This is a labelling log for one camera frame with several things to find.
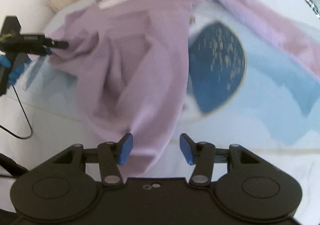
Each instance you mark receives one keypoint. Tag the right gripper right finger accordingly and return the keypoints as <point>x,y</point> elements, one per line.
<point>252,189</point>

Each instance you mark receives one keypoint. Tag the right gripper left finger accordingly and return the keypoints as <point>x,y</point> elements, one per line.
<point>60,189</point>

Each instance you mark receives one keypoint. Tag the blue patterned storage bag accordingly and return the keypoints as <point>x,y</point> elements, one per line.
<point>217,66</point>

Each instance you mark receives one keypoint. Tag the blue gloved hand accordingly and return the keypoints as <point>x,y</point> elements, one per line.
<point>16,71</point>

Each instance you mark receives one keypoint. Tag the mauve long-sleeve shirt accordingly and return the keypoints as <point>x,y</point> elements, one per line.
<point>130,64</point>

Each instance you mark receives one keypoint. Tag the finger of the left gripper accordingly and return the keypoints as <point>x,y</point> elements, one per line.
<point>55,44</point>

